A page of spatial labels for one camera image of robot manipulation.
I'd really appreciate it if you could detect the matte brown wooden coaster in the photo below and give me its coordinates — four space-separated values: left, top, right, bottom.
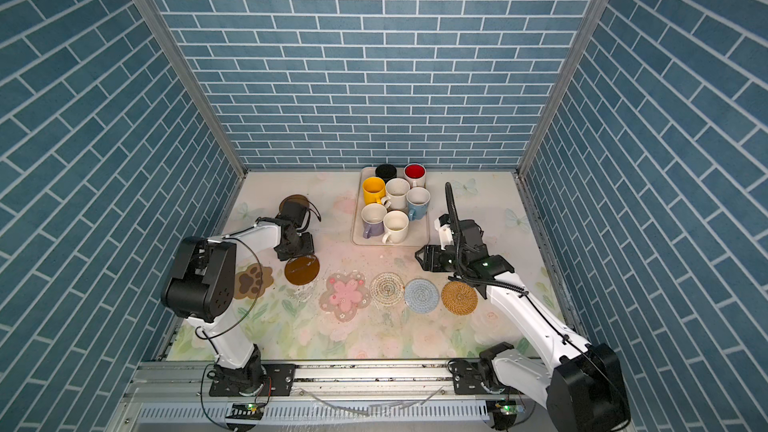
279 194 309 214

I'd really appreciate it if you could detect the tan rattan round coaster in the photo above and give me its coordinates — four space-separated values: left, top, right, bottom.
441 281 478 316

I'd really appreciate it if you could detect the glossy brown scratched coaster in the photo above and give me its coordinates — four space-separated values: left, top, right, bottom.
284 254 320 286

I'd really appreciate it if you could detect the blue woven round coaster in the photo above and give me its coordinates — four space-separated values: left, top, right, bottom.
404 278 440 314

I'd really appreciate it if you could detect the brown paw shaped coaster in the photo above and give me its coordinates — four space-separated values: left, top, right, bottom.
234 264 274 300

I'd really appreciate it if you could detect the multicolour woven round coaster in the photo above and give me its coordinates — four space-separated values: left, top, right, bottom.
370 272 405 307

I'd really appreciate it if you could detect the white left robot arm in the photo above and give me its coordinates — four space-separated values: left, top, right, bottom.
161 194 322 395

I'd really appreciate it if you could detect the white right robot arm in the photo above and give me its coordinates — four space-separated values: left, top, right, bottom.
415 215 631 431

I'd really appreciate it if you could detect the pink flower silicone coaster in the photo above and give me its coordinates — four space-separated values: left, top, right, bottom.
319 271 372 323

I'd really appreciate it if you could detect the beige serving tray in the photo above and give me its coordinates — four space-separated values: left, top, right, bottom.
351 166 430 248

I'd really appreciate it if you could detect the blue floral mug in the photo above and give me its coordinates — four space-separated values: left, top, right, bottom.
406 187 431 221

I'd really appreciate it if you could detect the plain white mug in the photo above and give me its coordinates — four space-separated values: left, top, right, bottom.
382 210 410 244

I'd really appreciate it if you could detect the purple mug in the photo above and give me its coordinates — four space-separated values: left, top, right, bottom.
361 203 388 239

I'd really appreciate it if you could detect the yellow mug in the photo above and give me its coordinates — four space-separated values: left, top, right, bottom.
362 176 386 205

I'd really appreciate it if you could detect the white speckled mug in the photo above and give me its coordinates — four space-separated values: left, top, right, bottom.
382 178 411 212

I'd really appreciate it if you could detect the white mug red inside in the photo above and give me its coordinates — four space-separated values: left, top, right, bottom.
403 163 426 188

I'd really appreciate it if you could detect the black mug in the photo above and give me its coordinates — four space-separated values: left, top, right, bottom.
375 163 398 183

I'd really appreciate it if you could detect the white vented strip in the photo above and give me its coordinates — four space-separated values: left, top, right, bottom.
138 400 489 426

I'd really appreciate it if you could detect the right circuit board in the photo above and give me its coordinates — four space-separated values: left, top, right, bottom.
486 400 526 431

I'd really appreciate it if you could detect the circuit board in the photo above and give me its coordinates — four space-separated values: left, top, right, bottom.
486 400 526 431
225 403 266 432

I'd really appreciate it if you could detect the left circuit board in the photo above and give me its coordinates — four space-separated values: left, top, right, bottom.
225 403 266 432

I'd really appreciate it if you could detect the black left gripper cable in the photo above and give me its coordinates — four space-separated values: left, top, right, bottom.
302 194 323 230

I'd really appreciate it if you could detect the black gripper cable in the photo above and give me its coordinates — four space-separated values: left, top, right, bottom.
302 194 323 230
443 181 464 277

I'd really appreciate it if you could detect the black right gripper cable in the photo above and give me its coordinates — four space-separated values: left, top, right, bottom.
443 181 464 277

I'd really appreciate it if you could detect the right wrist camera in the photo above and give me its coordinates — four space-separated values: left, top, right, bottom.
434 213 454 250

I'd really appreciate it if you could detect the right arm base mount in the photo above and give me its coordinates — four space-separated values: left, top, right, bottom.
446 358 515 395

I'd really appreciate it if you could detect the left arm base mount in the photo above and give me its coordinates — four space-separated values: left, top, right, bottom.
206 363 296 397

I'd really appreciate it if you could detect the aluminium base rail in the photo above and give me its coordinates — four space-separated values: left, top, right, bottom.
107 357 619 409

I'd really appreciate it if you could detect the aluminium corner post left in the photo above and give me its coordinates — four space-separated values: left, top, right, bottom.
103 0 247 179

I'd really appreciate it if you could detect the aluminium corner post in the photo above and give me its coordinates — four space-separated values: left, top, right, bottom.
517 0 634 178
103 0 247 179

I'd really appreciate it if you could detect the aluminium corner post right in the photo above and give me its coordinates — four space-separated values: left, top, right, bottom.
517 0 634 178

